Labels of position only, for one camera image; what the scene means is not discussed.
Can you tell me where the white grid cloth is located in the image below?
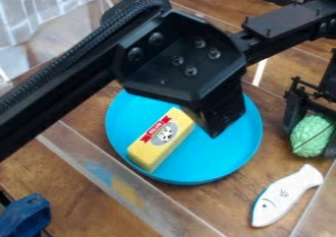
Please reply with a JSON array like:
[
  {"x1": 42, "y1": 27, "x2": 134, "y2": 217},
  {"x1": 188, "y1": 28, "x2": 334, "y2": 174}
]
[{"x1": 0, "y1": 0, "x2": 132, "y2": 47}]

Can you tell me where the yellow butter block toy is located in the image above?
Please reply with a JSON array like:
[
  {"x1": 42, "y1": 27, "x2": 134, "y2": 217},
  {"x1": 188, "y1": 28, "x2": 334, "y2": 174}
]
[{"x1": 127, "y1": 107, "x2": 195, "y2": 172}]

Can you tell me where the white wooden fish toy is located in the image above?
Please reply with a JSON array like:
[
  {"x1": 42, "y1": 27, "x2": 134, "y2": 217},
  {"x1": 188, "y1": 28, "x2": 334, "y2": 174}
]
[{"x1": 251, "y1": 164, "x2": 323, "y2": 227}]

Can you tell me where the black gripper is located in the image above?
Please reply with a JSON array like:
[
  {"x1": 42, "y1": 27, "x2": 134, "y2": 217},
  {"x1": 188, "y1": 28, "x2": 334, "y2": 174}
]
[{"x1": 283, "y1": 48, "x2": 336, "y2": 158}]

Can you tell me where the blue clamp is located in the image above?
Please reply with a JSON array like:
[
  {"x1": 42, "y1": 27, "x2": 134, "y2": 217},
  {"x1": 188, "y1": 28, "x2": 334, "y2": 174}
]
[{"x1": 0, "y1": 193, "x2": 51, "y2": 237}]

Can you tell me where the blue round plate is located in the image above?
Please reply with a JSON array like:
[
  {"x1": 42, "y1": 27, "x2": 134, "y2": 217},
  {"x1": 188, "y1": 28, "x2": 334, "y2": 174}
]
[{"x1": 106, "y1": 91, "x2": 263, "y2": 185}]

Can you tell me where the clear acrylic enclosure wall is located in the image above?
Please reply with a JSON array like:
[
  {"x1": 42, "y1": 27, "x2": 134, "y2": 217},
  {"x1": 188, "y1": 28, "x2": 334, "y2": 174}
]
[{"x1": 0, "y1": 0, "x2": 336, "y2": 237}]

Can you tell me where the green bitter gourd toy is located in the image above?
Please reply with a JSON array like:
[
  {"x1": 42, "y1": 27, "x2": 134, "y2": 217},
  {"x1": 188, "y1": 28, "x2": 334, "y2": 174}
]
[{"x1": 291, "y1": 114, "x2": 336, "y2": 157}]

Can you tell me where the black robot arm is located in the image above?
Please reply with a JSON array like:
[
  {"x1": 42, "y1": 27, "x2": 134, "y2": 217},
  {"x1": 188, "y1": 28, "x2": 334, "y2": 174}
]
[{"x1": 0, "y1": 0, "x2": 336, "y2": 161}]

